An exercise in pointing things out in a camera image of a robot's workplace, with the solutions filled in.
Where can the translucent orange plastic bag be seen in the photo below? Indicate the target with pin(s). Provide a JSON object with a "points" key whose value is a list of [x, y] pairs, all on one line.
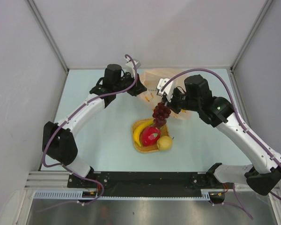
{"points": [[150, 79]]}

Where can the aluminium frame rail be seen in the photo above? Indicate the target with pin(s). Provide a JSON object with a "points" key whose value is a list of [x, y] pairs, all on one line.
{"points": [[47, 180]]}

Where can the dark red fake grapes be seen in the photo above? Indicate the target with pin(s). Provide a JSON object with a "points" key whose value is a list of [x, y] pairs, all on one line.
{"points": [[160, 114]]}

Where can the woven bamboo tray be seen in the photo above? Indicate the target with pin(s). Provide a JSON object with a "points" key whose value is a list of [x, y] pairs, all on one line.
{"points": [[151, 148]]}

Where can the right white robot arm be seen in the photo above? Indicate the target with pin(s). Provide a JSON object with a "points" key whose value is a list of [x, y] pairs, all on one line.
{"points": [[264, 172]]}

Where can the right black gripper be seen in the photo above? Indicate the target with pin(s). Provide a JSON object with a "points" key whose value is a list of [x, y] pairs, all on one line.
{"points": [[171, 104]]}

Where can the white slotted cable duct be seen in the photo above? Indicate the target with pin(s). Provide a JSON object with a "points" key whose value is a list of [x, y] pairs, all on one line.
{"points": [[83, 195]]}

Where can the red fake fruit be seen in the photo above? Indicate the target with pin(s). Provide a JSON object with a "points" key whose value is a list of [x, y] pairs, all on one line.
{"points": [[150, 135]]}

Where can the aluminium corner post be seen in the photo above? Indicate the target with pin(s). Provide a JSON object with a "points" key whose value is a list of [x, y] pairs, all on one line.
{"points": [[46, 32], [252, 32]]}

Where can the yellow fake banana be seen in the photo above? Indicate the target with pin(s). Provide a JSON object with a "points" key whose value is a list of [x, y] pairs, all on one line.
{"points": [[141, 125]]}

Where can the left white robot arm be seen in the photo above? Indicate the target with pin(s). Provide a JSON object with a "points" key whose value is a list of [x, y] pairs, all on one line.
{"points": [[59, 138]]}

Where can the right aluminium corner post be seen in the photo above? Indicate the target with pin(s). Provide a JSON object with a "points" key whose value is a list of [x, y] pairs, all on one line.
{"points": [[252, 32]]}

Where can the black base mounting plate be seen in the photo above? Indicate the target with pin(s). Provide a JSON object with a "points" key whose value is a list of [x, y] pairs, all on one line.
{"points": [[158, 184]]}

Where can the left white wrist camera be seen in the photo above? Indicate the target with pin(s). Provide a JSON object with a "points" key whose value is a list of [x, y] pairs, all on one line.
{"points": [[130, 65]]}

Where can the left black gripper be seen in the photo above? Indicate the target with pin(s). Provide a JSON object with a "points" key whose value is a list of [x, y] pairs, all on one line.
{"points": [[137, 88]]}

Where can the left aluminium corner post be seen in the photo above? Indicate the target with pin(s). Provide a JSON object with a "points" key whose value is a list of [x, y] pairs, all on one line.
{"points": [[46, 32]]}

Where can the yellow fake lemon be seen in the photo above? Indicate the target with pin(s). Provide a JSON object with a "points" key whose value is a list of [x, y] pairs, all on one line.
{"points": [[164, 143]]}

